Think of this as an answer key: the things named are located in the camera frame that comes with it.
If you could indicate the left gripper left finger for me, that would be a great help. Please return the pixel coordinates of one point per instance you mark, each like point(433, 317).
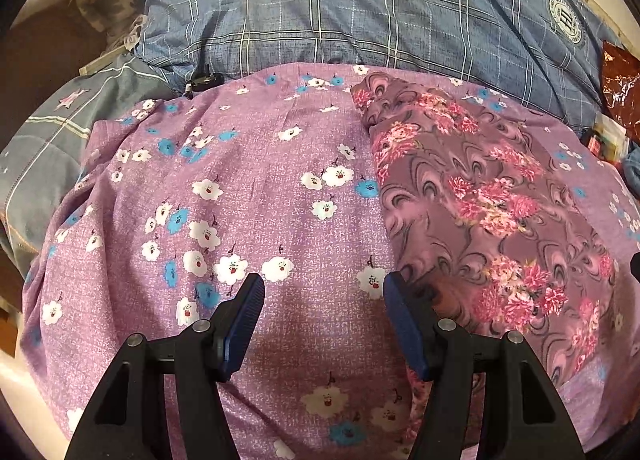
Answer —
point(126, 415)

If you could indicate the grey-blue plaid blanket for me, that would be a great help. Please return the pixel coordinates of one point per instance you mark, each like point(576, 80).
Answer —
point(43, 160)

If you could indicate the blue plaid pillow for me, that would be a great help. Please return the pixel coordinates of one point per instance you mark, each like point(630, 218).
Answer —
point(546, 54)

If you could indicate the small black clip object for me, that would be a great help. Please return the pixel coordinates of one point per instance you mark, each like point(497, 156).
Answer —
point(202, 81)

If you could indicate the purple flowered bed sheet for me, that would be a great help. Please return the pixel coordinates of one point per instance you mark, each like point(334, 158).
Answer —
point(181, 199)

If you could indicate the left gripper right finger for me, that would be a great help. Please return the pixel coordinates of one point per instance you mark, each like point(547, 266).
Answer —
point(523, 414)

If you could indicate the mauve pink floral garment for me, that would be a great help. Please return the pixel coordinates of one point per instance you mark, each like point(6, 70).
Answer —
point(479, 206)

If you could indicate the brown wooden headboard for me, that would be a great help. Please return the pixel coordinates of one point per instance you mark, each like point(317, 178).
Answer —
point(46, 46)

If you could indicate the red snack packet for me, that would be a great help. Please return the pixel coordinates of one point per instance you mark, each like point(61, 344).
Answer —
point(620, 87)

